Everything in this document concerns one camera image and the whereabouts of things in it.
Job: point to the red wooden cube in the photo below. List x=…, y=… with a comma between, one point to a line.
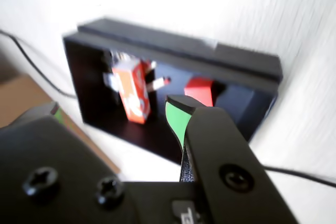
x=198, y=90

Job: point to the orange paper carton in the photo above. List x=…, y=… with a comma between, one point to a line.
x=134, y=95

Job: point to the black cardboard box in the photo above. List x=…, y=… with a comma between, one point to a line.
x=89, y=90

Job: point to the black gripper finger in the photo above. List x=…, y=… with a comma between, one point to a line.
x=52, y=176
x=223, y=155

